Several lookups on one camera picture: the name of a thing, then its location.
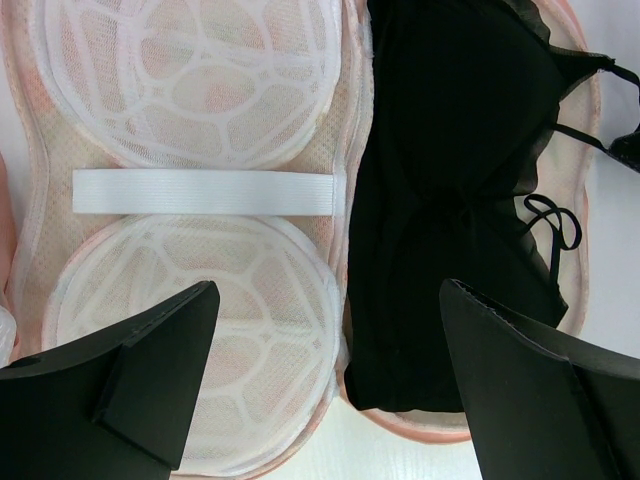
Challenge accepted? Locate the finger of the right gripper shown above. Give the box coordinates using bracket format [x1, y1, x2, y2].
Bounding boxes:
[608, 131, 640, 173]

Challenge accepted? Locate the clear plastic dome insert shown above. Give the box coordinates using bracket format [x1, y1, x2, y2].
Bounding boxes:
[0, 306, 17, 368]

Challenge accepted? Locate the black bra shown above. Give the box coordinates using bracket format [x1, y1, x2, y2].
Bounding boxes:
[344, 1, 638, 413]

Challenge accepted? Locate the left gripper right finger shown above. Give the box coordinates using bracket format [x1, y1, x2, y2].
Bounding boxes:
[440, 280, 639, 479]

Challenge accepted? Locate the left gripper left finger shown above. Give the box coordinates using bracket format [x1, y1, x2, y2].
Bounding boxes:
[1, 281, 220, 479]

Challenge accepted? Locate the pink floral mesh laundry bag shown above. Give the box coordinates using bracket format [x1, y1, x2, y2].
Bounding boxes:
[0, 0, 604, 480]

